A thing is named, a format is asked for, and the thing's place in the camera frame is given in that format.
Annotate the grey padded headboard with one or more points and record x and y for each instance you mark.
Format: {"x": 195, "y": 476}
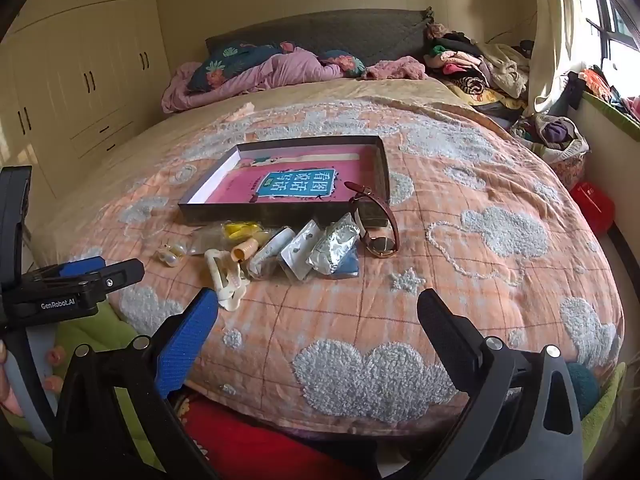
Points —
{"x": 350, "y": 35}

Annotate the person's left hand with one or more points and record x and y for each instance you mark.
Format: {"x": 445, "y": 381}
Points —
{"x": 9, "y": 385}

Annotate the red cloth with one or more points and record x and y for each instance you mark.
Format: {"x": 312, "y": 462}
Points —
{"x": 250, "y": 440}

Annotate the pink fuzzy garment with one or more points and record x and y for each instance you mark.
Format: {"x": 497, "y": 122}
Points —
{"x": 397, "y": 67}

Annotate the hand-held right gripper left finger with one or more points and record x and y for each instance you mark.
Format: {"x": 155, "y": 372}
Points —
{"x": 187, "y": 345}

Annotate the small peach cloth piece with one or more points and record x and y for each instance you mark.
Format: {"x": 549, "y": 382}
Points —
{"x": 245, "y": 109}

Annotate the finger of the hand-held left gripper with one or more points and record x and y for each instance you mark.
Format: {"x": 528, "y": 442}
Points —
{"x": 82, "y": 266}
{"x": 117, "y": 275}

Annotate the pink book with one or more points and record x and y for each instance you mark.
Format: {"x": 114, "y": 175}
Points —
{"x": 235, "y": 185}

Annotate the red box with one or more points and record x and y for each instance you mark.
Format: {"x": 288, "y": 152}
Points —
{"x": 592, "y": 207}

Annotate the purple quilt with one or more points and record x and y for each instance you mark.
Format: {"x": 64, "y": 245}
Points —
{"x": 280, "y": 71}

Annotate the white hair claw clip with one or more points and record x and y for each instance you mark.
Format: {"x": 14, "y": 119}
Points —
{"x": 227, "y": 294}

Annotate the long white card packet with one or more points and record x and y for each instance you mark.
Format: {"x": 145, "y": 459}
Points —
{"x": 272, "y": 250}

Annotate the window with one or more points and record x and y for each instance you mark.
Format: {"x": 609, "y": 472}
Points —
{"x": 615, "y": 15}

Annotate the white earring card in bag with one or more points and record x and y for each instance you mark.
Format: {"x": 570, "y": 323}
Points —
{"x": 300, "y": 255}

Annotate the beige bed sheet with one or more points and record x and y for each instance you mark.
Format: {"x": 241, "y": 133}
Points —
{"x": 180, "y": 127}

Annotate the clothes on window sill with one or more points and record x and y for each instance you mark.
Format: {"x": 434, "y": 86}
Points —
{"x": 605, "y": 85}

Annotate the dark floral pillow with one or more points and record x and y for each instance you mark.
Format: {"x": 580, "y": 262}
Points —
{"x": 225, "y": 65}
{"x": 345, "y": 62}

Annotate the green sill mat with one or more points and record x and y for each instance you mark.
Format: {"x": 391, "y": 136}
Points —
{"x": 615, "y": 122}

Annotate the black hanging pouch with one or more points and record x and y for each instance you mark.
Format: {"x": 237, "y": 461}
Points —
{"x": 576, "y": 91}

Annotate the green garment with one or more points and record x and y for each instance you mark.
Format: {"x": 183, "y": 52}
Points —
{"x": 95, "y": 327}

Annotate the teal cloth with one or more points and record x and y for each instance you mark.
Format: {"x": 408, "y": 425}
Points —
{"x": 582, "y": 390}

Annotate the cream wardrobe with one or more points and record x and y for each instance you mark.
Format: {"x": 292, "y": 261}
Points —
{"x": 75, "y": 60}

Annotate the cream curtain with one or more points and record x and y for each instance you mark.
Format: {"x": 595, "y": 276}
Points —
{"x": 550, "y": 35}

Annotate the silver foil packet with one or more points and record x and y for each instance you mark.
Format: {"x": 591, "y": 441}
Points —
{"x": 332, "y": 242}

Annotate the pile of clothes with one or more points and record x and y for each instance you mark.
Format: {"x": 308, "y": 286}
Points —
{"x": 475, "y": 65}

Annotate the patterned bag of clothes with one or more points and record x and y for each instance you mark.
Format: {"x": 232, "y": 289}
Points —
{"x": 555, "y": 140}

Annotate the shallow grey cardboard box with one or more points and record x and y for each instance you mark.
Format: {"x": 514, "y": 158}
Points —
{"x": 285, "y": 215}

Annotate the white pearl hair accessory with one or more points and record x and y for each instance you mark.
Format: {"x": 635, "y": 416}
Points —
{"x": 171, "y": 258}

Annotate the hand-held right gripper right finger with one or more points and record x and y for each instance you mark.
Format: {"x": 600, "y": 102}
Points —
{"x": 450, "y": 335}

